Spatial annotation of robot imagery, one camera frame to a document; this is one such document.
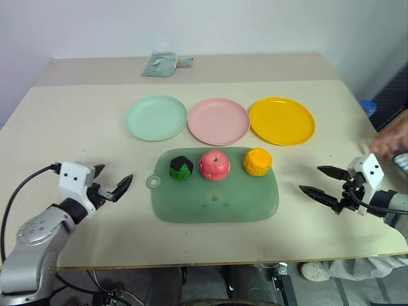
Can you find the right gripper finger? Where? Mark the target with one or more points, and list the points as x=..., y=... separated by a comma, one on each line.
x=333, y=172
x=314, y=192

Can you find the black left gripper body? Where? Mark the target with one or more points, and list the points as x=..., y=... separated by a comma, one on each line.
x=97, y=196

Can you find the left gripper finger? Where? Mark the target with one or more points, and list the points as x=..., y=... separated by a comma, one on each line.
x=122, y=187
x=99, y=169

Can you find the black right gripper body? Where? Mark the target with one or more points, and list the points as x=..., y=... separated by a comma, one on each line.
x=350, y=196

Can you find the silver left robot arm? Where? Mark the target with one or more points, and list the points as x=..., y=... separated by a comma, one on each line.
x=35, y=242

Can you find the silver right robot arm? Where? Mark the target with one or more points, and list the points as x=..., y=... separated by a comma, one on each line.
x=393, y=207

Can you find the green and black fruit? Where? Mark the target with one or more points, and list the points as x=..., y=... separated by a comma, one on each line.
x=181, y=168

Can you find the orange fruit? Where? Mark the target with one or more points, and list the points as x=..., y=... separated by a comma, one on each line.
x=257, y=162

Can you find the yellow plate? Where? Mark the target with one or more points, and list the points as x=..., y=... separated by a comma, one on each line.
x=282, y=121

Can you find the mint green plate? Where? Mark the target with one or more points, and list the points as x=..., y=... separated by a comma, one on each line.
x=156, y=118

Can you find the pink plate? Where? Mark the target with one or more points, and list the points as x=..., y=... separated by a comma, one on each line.
x=218, y=121

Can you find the bystander's bare hand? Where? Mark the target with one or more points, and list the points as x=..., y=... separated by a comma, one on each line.
x=390, y=140

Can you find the blue round cap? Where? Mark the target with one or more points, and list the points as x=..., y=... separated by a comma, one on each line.
x=368, y=107

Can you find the grey trouser leg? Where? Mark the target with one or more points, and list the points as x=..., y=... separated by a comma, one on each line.
x=366, y=267

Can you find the white sneaker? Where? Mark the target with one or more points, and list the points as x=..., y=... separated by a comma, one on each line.
x=314, y=271

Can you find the red apple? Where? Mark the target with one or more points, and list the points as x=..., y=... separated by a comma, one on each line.
x=215, y=165

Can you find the translucent green cutting board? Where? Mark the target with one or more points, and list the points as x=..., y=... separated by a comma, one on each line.
x=216, y=201

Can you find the black carbon fibre panel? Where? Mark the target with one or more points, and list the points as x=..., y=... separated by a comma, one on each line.
x=392, y=95

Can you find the dark rounded shape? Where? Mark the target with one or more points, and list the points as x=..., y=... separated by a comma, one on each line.
x=252, y=285

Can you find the clear plastic bag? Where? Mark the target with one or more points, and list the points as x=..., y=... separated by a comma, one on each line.
x=159, y=65

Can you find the small green packet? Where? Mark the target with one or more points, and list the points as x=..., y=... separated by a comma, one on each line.
x=186, y=61

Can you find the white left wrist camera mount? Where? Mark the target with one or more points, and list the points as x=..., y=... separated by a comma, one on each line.
x=72, y=178

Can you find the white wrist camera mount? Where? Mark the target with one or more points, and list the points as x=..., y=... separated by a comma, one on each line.
x=369, y=172
x=72, y=178

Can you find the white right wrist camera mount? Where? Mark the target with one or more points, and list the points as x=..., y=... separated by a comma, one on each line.
x=369, y=172

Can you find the metal table frame bracket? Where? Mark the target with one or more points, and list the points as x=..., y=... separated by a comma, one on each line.
x=280, y=280

